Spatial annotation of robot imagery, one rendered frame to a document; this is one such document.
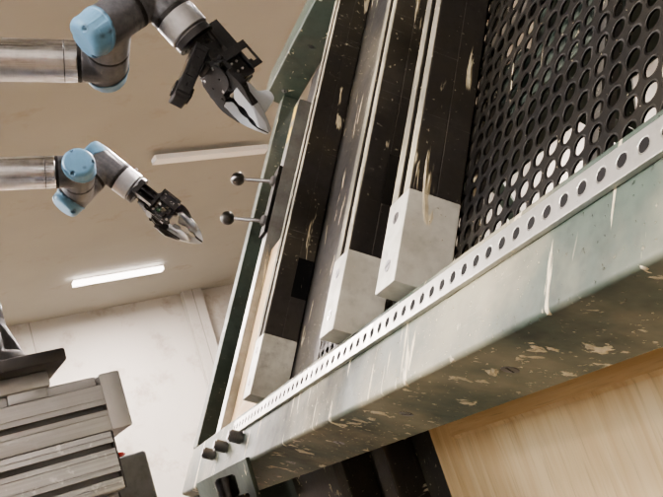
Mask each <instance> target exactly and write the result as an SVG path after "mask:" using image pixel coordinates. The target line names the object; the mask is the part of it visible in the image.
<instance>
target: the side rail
mask: <svg viewBox="0 0 663 497"><path fill-rule="evenodd" d="M297 102H298V101H297V100H295V99H292V98H289V97H286V96H283V98H282V100H281V102H280V103H279V106H278V110H277V114H276V118H275V121H274V125H273V129H272V133H271V137H270V141H269V145H268V149H267V153H266V157H265V161H264V165H263V169H262V173H261V177H260V178H263V179H270V178H271V177H272V176H274V174H275V172H276V170H277V169H278V167H279V166H280V164H281V160H282V156H283V152H284V148H285V144H286V140H287V135H288V131H289V127H290V123H291V119H292V115H293V110H294V107H295V106H296V104H297ZM270 190H271V186H270V185H269V183H267V182H260V183H259V185H258V192H257V196H256V200H255V204H254V208H253V212H252V216H251V218H256V219H260V218H261V216H262V215H264V214H265V210H266V206H267V202H268V198H269V194H270ZM260 230H261V225H260V224H259V223H258V222H250V224H249V227H248V231H247V235H246V239H245V243H244V247H243V251H242V255H241V259H240V263H239V267H238V271H237V275H236V279H235V283H234V287H233V291H232V295H231V299H230V303H229V307H228V311H227V315H226V318H225V322H224V326H223V330H222V334H221V338H220V342H219V346H218V350H217V354H216V358H215V362H214V366H213V370H212V374H211V378H210V382H209V386H208V390H207V394H206V398H205V401H204V405H203V409H202V413H201V417H200V421H199V425H198V429H197V433H196V437H195V441H194V445H193V448H194V449H195V448H197V447H198V446H199V445H201V444H202V443H204V442H205V441H206V440H208V439H209V438H210V437H212V436H213V435H215V434H216V431H217V427H218V422H219V418H220V414H221V410H222V406H223V402H224V397H225V393H226V389H227V386H228V382H229V378H230V374H231V369H232V365H233V361H234V357H235V353H236V349H237V344H238V340H239V336H240V332H241V328H242V324H243V319H244V315H245V311H246V307H247V303H248V299H249V296H250V291H251V287H252V283H253V279H254V275H255V271H256V266H257V262H258V255H259V251H260V247H261V242H262V239H261V238H260V237H259V234H260Z"/></svg>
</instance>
